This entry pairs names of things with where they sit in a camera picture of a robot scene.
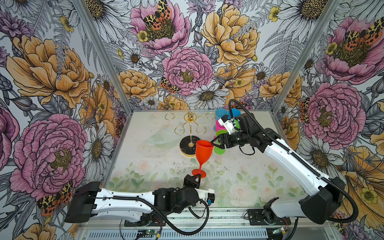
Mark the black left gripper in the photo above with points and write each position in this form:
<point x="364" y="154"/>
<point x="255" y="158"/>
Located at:
<point x="190" y="179"/>

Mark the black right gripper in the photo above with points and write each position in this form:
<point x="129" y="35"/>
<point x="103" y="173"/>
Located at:
<point x="228" y="144"/>

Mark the pink wine glass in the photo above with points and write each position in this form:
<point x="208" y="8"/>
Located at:
<point x="219" y="125"/>

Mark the red wine glass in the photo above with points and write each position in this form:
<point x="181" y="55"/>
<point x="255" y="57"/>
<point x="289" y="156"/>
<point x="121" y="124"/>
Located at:
<point x="204" y="150"/>

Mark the green wine glass front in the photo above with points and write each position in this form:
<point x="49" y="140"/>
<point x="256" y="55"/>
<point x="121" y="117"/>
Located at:
<point x="236" y="124"/>

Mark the blue wine glass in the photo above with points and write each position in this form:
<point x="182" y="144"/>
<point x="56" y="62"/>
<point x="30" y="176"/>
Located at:
<point x="235" y="113"/>

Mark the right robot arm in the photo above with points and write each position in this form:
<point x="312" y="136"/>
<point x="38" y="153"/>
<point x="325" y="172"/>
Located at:
<point x="323" y="194"/>

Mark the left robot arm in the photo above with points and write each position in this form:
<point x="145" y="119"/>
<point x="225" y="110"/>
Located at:
<point x="91" y="200"/>

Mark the gold wine glass rack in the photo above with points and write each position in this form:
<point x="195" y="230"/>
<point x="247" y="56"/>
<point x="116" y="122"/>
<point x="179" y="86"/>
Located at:
<point x="188" y="144"/>

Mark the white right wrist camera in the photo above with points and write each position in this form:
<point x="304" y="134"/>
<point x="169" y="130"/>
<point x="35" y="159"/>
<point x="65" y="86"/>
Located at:
<point x="228" y="124"/>

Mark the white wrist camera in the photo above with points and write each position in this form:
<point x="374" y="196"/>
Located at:
<point x="228" y="124"/>
<point x="207" y="196"/>

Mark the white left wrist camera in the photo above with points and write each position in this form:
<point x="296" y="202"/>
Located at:
<point x="207" y="196"/>

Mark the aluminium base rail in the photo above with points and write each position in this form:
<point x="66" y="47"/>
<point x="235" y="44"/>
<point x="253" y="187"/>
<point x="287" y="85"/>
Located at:
<point x="223" y="224"/>

